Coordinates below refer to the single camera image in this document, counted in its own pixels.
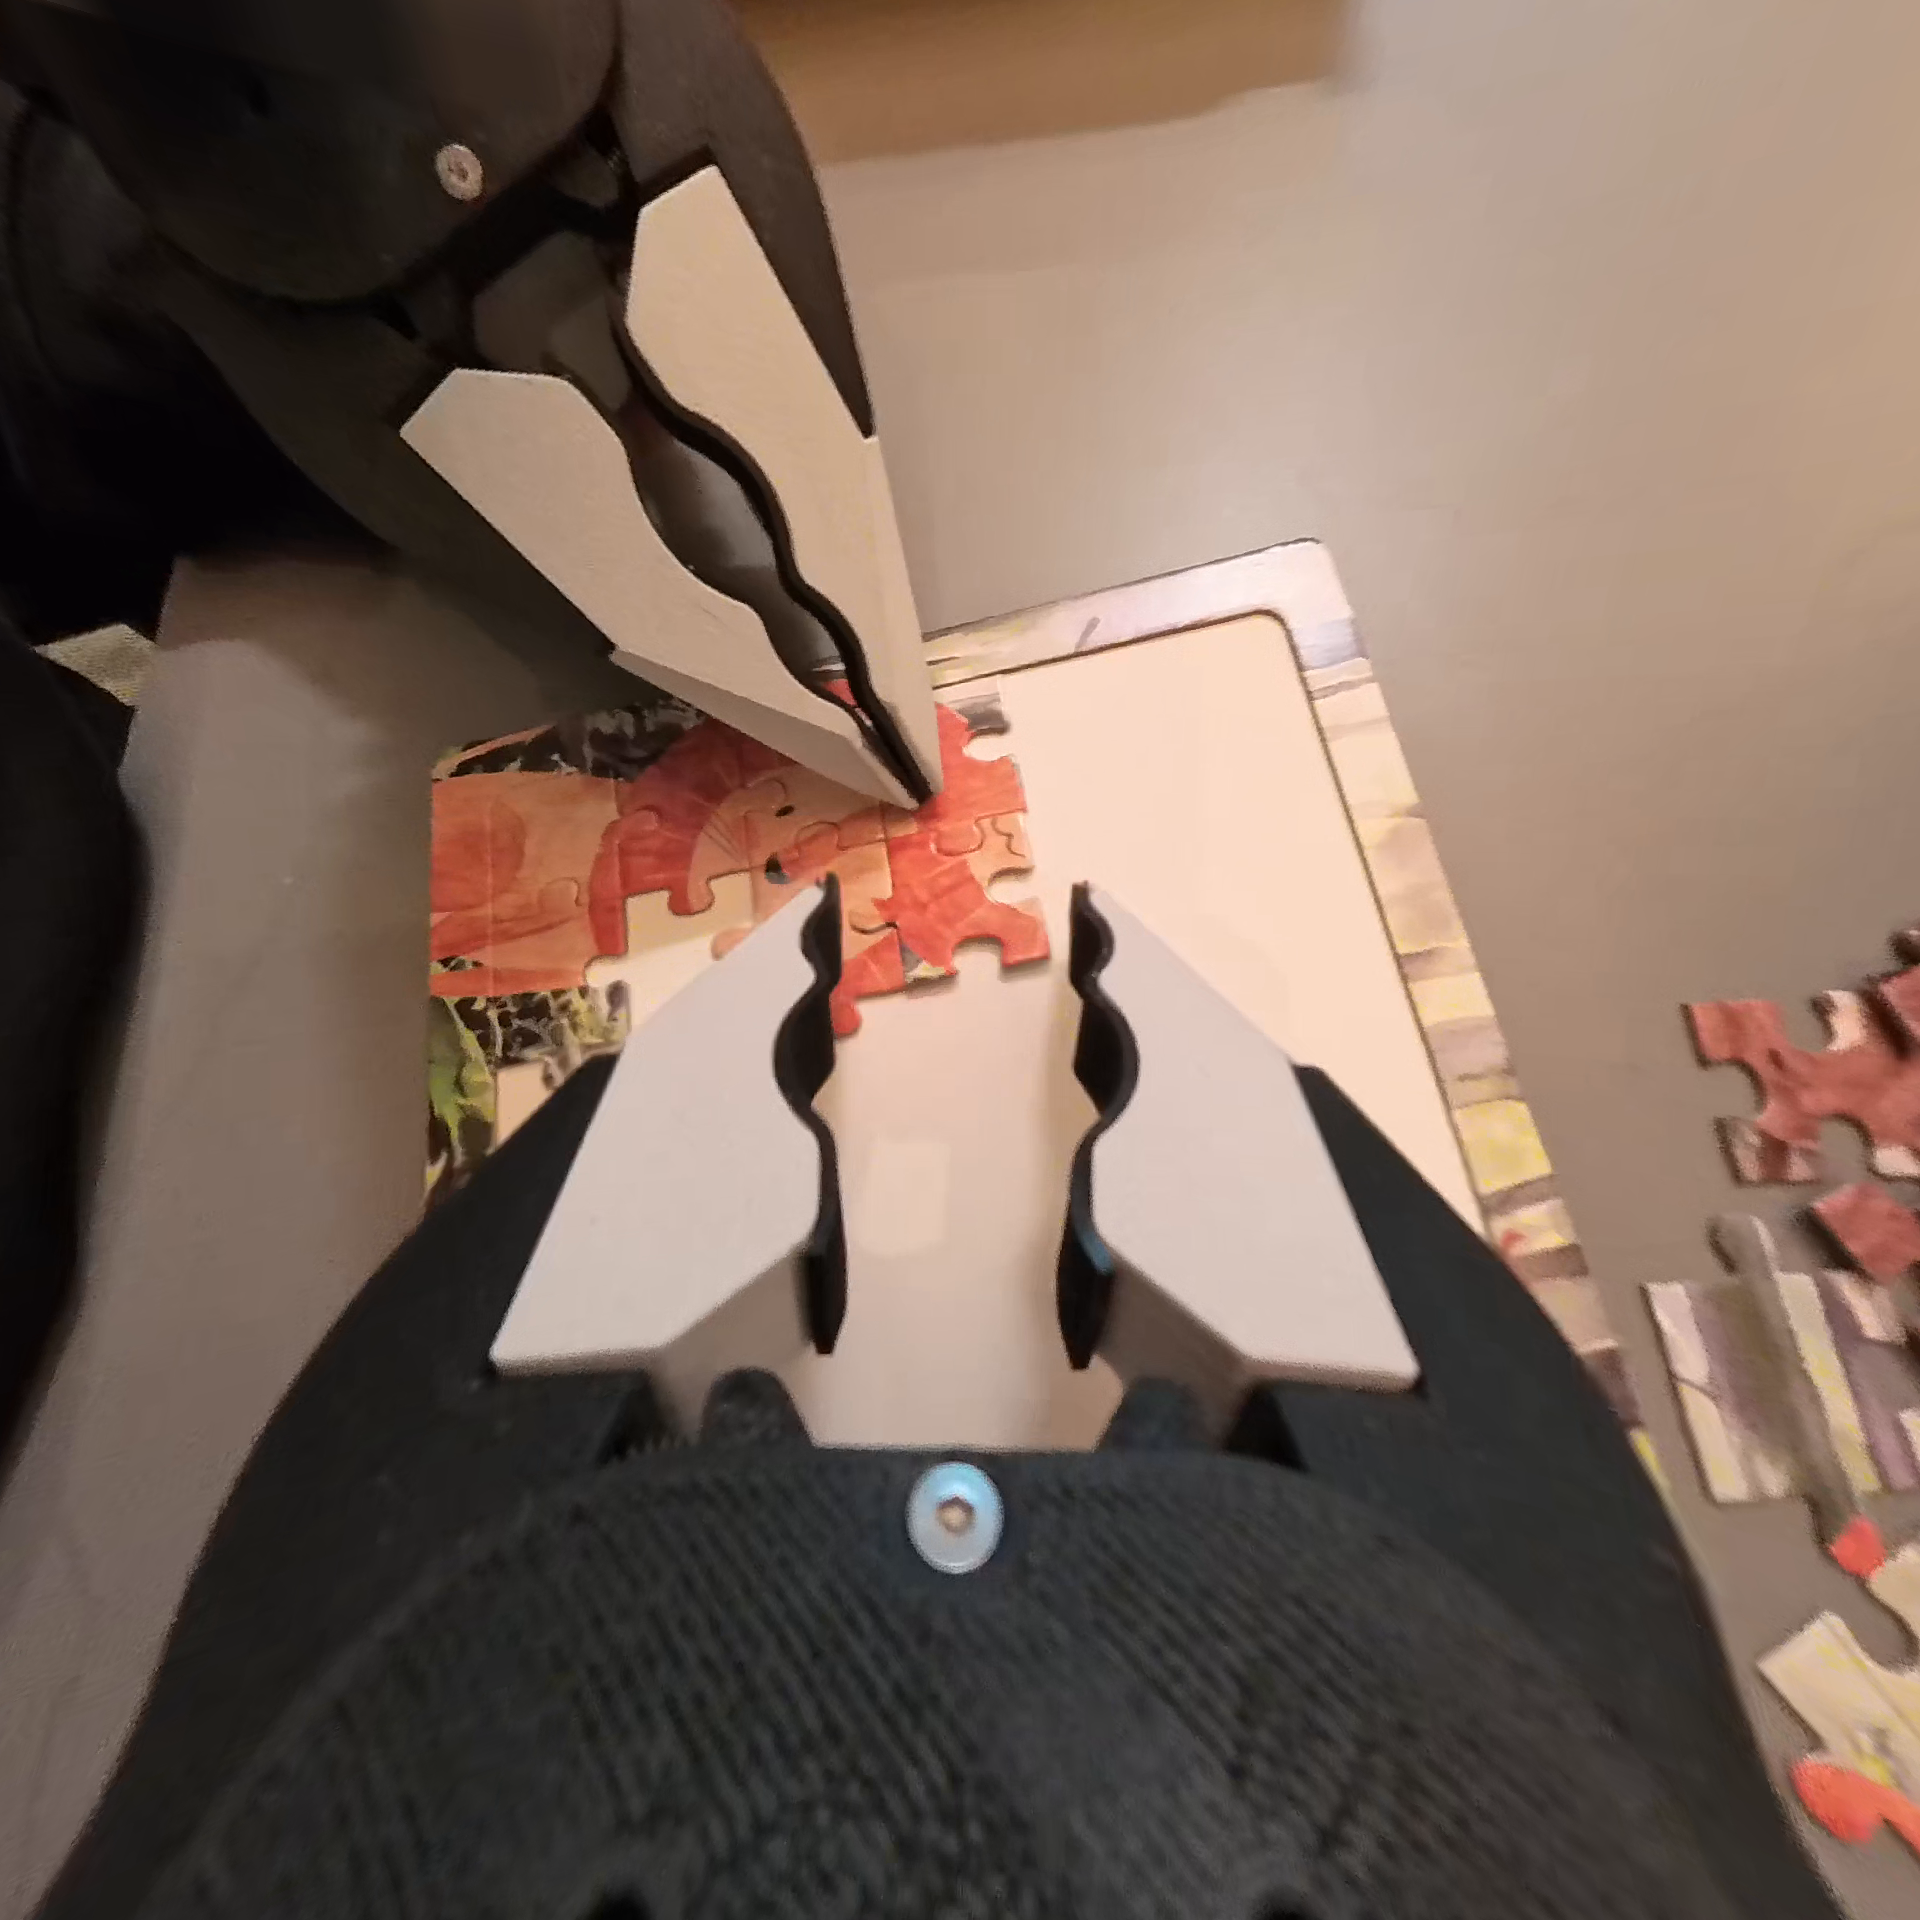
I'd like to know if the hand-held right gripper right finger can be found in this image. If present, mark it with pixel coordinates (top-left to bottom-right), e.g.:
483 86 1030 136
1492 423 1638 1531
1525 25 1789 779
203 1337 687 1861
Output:
1058 880 1420 1421

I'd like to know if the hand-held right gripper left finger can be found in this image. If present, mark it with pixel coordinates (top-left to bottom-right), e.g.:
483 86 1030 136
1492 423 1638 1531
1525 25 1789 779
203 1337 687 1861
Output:
485 877 850 1421

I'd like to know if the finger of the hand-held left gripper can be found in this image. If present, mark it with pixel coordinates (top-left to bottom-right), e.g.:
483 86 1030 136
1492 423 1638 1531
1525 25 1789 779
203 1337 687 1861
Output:
620 163 946 810
402 365 941 817

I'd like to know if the printed frame puzzle tray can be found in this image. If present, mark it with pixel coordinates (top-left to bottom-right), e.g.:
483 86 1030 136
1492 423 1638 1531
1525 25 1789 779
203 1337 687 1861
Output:
423 534 1675 1502

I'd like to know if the assembled lion puzzle section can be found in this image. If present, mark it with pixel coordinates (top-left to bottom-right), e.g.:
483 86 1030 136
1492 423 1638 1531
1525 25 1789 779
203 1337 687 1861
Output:
426 696 1050 1079

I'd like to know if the pile of loose puzzle pieces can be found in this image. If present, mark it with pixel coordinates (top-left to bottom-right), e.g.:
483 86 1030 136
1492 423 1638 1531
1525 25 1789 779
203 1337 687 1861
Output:
1641 930 1920 1838

